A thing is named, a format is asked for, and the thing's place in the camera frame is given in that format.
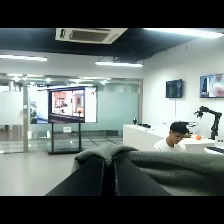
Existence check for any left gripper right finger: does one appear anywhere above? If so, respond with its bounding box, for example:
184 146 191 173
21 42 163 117
112 153 173 197

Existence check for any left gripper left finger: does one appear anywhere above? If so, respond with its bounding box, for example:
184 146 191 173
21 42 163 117
45 156 106 197

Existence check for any olive green garment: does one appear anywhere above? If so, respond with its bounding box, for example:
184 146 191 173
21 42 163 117
70 143 224 197

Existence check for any white counter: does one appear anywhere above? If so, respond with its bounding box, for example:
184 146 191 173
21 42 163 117
122 123 224 156

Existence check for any person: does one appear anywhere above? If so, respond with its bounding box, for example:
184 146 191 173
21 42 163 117
152 121 190 154

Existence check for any large screen on black stand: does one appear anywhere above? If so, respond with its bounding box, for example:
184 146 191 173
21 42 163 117
47 85 99 156

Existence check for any ceiling air conditioner unit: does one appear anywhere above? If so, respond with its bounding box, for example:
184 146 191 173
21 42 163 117
54 28 129 45

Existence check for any wall monitor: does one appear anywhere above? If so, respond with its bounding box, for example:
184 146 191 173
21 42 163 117
165 78 184 99
199 72 224 99

